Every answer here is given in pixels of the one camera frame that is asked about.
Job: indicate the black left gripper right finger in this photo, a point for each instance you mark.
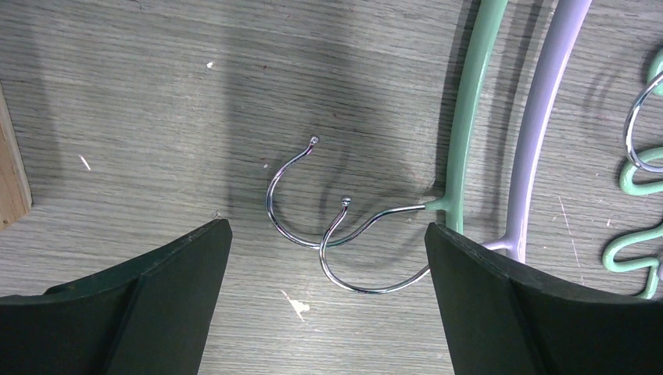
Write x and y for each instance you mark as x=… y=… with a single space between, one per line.
x=504 y=317

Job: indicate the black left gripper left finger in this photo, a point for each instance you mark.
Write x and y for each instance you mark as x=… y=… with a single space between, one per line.
x=147 y=315

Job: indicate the green notched hanger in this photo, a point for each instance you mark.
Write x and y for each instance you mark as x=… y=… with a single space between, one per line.
x=483 y=37

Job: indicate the purple notched hanger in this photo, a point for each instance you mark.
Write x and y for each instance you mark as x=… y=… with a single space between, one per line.
x=557 y=47

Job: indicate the wooden clothes rack frame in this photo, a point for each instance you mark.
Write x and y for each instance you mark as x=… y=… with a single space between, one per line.
x=16 y=197

